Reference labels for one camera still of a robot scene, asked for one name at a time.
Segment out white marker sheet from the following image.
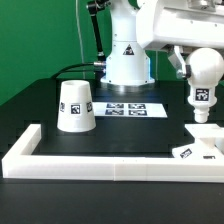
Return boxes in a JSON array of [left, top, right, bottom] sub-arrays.
[[93, 102, 167, 118]]

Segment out white lamp bulb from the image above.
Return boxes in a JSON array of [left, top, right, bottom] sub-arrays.
[[186, 48, 224, 123]]

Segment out white U-shaped fence frame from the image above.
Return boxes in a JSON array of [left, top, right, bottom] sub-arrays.
[[2, 124, 224, 183]]

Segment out thin white cable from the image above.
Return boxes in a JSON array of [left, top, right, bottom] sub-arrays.
[[75, 0, 86, 80]]

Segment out white lamp base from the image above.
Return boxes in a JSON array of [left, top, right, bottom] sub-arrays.
[[172, 124, 224, 160]]

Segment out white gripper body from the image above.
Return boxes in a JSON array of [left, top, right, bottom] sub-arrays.
[[136, 0, 224, 50]]

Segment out white lamp shade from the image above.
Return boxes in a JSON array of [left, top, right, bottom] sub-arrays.
[[57, 80, 96, 133]]

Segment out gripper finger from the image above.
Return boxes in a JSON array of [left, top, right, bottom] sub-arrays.
[[168, 46, 191, 79]]

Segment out black cable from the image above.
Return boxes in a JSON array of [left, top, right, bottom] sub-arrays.
[[50, 61, 108, 80]]

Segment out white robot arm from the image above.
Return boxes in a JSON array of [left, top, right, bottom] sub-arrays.
[[87, 0, 224, 91]]

